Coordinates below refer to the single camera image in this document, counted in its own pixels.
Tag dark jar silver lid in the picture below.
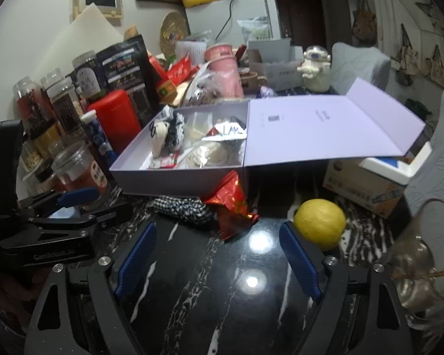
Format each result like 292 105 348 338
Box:
72 51 108 102

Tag blue tablet tube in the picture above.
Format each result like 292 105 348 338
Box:
80 110 117 168

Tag white plush toy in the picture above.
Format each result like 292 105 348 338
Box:
150 105 185 158

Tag cardboard product box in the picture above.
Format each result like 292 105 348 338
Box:
323 159 406 219

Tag black printed pouch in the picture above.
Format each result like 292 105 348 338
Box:
97 35 159 128

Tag red paper packet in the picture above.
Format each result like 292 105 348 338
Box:
167 53 199 87

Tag grey chair far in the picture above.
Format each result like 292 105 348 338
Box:
330 43 391 95

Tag red canister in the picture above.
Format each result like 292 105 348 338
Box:
89 90 142 155

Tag open box of bottles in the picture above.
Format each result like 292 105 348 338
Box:
247 38 304 91

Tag silver foil snack bag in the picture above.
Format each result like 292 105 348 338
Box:
202 117 247 142

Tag white foam board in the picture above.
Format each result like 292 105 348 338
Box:
32 4 123 80

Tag pale green snack packet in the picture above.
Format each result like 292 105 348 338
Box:
184 112 213 143

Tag pink cup stack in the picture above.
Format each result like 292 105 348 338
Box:
204 43 244 99

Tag grey chair near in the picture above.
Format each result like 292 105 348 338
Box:
405 93 444 272

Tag grey chair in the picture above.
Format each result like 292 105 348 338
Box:
405 93 444 272
330 43 391 95

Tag clear jar amber contents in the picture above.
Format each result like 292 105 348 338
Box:
52 141 110 211

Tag white astronaut figurine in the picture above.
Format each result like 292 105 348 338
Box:
297 46 331 93

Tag wall intercom panel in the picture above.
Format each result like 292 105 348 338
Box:
72 0 123 19

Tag clear plastic bag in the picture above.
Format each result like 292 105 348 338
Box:
185 141 239 168

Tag white gift box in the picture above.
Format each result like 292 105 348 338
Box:
110 79 425 197

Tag red crinkled snack bag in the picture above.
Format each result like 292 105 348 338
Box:
200 170 259 241

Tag black white checkered cloth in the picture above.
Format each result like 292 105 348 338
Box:
151 196 215 225

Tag white mini fridge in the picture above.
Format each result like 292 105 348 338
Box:
185 0 281 46

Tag yellow lemon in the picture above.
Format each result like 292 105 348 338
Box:
293 199 346 251

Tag red white snack packet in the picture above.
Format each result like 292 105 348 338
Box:
148 151 179 169

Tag hanging tote bag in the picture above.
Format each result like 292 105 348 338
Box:
351 0 378 44

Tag woven round tray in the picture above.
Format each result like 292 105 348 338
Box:
159 11 189 59

